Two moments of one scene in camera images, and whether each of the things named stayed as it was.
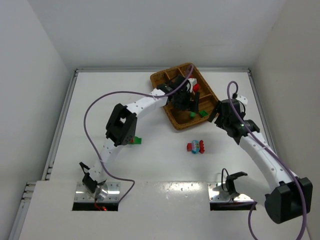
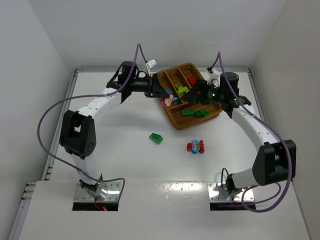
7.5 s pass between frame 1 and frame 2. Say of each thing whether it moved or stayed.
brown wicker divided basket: stayed
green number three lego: moved
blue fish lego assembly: stayed
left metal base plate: stayed
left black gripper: moved
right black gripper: moved
